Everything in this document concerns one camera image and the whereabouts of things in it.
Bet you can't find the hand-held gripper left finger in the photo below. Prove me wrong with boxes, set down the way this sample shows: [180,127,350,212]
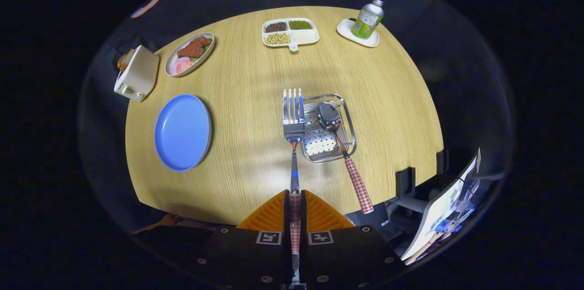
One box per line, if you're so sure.
[201,190,292,290]

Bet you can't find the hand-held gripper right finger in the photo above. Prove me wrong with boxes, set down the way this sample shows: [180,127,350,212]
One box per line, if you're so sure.
[300,190,397,288]

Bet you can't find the spoon with red checked handle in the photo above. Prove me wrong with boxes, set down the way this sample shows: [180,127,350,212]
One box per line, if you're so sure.
[317,102,374,214]

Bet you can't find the fork with red checked handle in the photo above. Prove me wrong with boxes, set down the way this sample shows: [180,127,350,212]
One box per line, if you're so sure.
[282,88,306,288]

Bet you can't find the black table clamp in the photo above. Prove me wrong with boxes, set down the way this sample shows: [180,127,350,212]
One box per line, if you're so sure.
[395,167,417,197]
[436,149,450,174]

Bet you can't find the brown curved wooden piece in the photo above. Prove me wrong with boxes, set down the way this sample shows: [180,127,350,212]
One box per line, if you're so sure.
[132,214,183,234]

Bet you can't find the blue round plate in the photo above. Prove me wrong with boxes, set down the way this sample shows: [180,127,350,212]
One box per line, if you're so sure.
[154,94,212,172]

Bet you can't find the white flat board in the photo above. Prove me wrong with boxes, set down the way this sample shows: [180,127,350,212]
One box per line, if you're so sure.
[401,148,482,263]

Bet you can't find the white divided dish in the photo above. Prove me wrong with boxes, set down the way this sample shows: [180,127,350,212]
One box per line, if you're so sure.
[261,18,320,52]

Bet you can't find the oval plate with food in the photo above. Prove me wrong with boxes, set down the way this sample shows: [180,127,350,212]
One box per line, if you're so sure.
[164,32,215,77]

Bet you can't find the pink ham slices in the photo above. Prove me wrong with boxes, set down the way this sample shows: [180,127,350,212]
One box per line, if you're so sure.
[169,57,197,75]

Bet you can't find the small white tray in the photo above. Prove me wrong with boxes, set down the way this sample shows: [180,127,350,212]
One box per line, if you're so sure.
[337,18,380,48]

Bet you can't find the brown meat slices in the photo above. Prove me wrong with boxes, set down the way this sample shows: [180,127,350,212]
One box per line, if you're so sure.
[177,36,213,59]

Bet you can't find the green drink can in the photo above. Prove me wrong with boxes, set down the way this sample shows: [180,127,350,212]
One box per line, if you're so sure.
[351,0,385,40]

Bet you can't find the cream white toaster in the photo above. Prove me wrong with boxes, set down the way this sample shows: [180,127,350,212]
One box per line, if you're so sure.
[114,45,160,102]

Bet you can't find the brown toast slice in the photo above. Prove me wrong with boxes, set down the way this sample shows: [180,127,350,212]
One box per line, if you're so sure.
[117,49,135,72]

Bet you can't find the metal wire cutlery basket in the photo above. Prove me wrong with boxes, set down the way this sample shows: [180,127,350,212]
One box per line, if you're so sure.
[299,93,357,164]

